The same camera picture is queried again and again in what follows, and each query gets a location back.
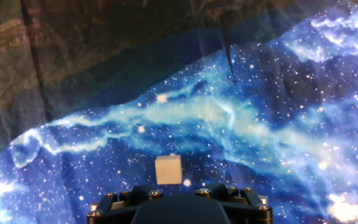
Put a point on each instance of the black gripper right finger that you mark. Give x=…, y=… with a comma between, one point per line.
x=247, y=208

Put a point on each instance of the galaxy landscape printed cloth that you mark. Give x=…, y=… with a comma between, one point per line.
x=228, y=124

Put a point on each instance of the small wooden cube block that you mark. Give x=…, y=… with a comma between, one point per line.
x=168, y=169

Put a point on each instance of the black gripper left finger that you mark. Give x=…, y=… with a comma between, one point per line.
x=113, y=208

